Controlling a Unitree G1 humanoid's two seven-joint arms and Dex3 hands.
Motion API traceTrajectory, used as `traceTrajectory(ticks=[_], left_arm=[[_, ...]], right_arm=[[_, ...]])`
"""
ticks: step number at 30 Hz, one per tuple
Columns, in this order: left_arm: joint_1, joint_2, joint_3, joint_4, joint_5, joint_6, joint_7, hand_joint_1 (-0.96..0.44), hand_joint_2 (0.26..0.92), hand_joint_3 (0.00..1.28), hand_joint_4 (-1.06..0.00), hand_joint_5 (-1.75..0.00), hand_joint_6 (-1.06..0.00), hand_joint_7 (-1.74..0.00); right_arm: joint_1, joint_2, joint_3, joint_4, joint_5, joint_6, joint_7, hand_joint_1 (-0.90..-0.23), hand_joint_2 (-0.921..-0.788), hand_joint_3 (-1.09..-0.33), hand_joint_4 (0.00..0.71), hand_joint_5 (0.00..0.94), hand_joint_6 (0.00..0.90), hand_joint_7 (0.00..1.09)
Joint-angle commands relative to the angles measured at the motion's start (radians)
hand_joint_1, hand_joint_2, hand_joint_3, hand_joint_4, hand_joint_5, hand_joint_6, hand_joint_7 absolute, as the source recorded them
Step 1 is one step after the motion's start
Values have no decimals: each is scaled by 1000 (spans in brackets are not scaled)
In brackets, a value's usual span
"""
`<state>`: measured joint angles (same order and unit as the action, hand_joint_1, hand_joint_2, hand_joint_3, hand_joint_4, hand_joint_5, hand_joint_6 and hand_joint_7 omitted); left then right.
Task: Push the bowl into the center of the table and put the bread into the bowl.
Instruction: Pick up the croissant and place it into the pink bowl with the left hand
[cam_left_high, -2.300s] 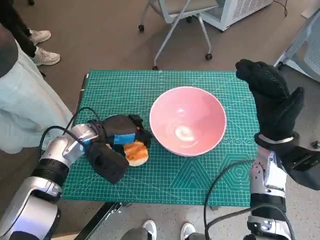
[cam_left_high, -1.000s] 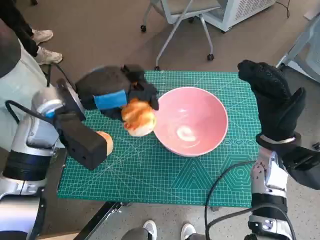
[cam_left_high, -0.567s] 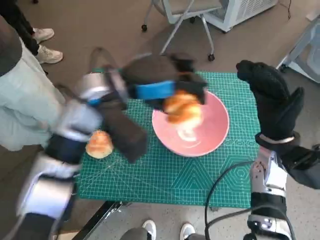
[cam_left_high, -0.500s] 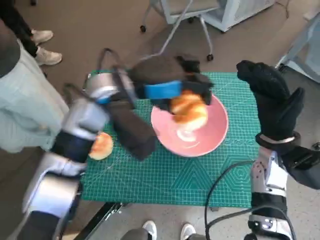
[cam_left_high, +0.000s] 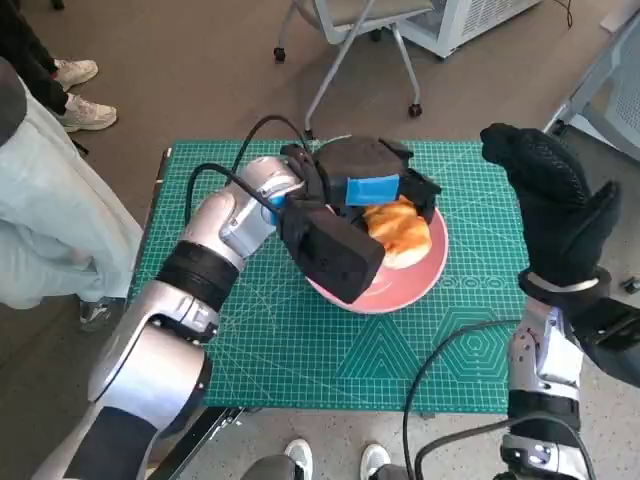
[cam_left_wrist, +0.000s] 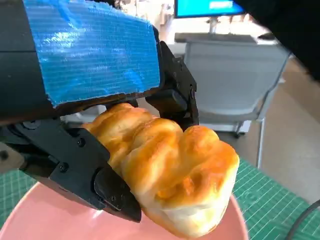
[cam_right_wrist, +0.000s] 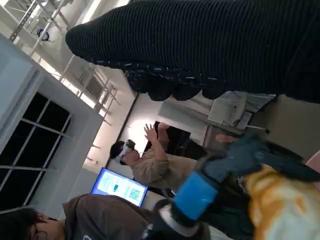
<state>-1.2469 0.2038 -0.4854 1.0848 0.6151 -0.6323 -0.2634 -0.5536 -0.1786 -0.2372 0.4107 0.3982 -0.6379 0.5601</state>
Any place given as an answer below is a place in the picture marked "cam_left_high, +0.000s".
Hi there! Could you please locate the green cutting mat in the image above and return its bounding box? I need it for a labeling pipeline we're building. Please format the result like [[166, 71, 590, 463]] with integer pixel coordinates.
[[127, 141, 529, 415]]

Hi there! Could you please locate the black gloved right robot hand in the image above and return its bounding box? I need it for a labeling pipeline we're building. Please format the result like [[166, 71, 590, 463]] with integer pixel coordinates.
[[479, 123, 624, 290]]

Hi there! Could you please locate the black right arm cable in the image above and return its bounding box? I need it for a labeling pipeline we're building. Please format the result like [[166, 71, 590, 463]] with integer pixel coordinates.
[[402, 319, 596, 480]]

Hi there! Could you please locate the pink bowl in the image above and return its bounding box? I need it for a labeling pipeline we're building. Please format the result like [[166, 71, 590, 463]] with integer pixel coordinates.
[[304, 134, 450, 315]]

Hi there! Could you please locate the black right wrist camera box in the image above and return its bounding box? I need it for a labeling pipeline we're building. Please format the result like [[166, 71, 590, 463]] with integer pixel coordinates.
[[562, 294, 640, 386]]

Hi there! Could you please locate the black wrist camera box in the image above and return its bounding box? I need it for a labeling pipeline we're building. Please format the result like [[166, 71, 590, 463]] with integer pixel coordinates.
[[282, 197, 385, 305], [562, 294, 640, 386]]

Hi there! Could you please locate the grey office chair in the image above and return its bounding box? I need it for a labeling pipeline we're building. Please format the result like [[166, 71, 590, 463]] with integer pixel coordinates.
[[272, 0, 441, 141]]

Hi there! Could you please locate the grey mesh chair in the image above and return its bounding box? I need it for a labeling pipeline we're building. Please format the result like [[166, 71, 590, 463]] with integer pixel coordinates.
[[542, 9, 640, 161]]

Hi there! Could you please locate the white shoe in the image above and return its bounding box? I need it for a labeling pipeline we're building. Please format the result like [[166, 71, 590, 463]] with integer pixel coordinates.
[[359, 442, 393, 480], [284, 438, 315, 480]]

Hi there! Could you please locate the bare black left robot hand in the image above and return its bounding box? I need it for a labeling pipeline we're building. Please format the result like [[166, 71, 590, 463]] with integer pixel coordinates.
[[313, 132, 444, 226]]

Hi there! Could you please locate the black metal table rail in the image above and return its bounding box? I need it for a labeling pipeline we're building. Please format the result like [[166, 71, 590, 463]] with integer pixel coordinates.
[[149, 404, 266, 480]]

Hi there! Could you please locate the white perforated cabinet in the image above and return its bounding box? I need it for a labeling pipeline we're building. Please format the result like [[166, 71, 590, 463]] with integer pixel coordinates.
[[394, 0, 544, 60]]

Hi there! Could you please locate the person in black trousers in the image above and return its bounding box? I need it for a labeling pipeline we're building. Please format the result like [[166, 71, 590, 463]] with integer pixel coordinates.
[[0, 0, 119, 134]]

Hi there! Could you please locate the person in light clothing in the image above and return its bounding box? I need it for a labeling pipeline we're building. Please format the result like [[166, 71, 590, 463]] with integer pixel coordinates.
[[0, 54, 144, 334]]

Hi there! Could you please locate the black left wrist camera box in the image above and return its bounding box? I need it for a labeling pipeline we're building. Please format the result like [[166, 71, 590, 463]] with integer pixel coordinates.
[[282, 197, 385, 305]]

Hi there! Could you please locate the long toy bread loaf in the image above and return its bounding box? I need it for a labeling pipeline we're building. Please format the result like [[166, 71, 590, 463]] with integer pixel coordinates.
[[360, 195, 432, 269]]

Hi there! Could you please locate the thin black floor cable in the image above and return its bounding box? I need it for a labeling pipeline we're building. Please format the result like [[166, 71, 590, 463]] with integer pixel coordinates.
[[547, 0, 576, 29]]

